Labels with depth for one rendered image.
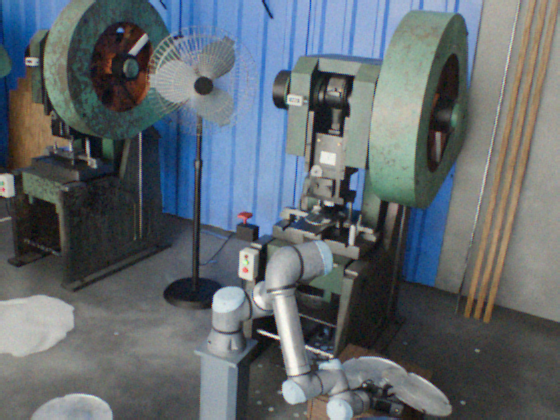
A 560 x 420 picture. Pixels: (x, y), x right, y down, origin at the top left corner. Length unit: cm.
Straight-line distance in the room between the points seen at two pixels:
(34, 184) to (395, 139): 237
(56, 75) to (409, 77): 182
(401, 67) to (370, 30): 162
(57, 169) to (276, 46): 166
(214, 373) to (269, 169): 221
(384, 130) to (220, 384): 114
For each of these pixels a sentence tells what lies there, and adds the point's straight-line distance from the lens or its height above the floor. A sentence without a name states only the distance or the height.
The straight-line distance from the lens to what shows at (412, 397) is 222.
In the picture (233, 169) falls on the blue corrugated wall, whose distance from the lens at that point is 436.
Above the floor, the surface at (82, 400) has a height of 26.
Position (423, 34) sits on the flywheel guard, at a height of 165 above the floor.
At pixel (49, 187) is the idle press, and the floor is 59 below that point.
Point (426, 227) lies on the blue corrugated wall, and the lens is 386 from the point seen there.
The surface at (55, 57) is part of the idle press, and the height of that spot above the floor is 140.
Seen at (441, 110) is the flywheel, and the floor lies 135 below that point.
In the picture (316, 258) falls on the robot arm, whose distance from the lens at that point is 186.
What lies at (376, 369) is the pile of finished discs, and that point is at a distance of 241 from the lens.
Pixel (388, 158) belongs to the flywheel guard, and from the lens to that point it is 221.
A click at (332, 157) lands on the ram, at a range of 262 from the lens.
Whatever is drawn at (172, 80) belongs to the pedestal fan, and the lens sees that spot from 303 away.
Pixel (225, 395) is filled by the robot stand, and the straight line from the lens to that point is 231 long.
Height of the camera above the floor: 170
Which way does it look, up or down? 20 degrees down
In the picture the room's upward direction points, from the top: 4 degrees clockwise
